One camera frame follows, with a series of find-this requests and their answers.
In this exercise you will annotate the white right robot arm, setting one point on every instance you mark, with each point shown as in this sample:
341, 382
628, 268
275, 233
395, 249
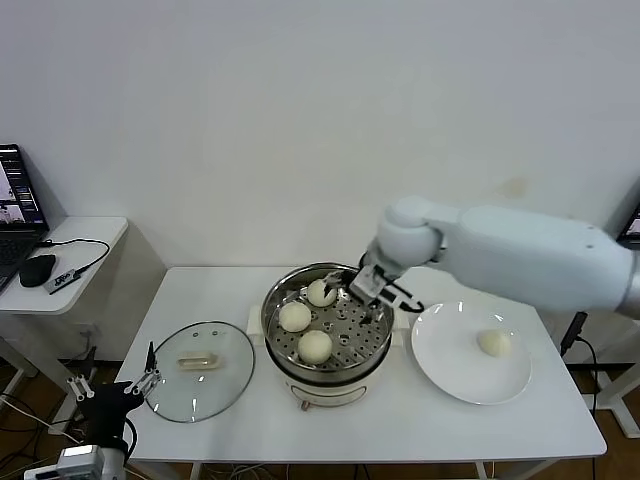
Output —
525, 250

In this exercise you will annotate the black laptop without mouse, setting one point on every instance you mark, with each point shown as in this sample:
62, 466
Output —
632, 225

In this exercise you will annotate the white round plate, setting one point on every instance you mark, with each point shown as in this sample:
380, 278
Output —
450, 360

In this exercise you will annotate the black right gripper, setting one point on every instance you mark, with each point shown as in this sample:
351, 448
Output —
390, 290

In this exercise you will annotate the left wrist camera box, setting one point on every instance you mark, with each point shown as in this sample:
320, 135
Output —
77, 460

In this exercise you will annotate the black computer mouse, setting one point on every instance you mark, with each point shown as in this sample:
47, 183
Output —
37, 270

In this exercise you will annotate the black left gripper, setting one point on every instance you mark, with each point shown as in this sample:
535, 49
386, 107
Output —
112, 410

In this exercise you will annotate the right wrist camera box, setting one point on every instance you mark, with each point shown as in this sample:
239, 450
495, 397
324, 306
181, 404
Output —
364, 285

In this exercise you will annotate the white steamed baozi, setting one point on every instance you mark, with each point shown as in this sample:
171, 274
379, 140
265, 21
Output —
320, 295
294, 317
314, 346
494, 343

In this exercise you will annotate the stainless steel steamer basket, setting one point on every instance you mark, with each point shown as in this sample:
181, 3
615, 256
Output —
350, 350

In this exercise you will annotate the white side table with mouse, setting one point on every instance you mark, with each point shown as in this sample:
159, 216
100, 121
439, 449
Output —
85, 235

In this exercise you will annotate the white wall socket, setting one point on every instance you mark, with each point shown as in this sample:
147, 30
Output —
87, 331

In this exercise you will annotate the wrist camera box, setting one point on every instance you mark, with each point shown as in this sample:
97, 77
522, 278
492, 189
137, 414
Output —
364, 285
77, 460

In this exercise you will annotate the grey usb hub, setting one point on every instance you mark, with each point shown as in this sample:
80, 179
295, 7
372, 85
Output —
62, 282

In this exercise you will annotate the black laptop with mouse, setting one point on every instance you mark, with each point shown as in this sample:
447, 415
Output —
20, 190

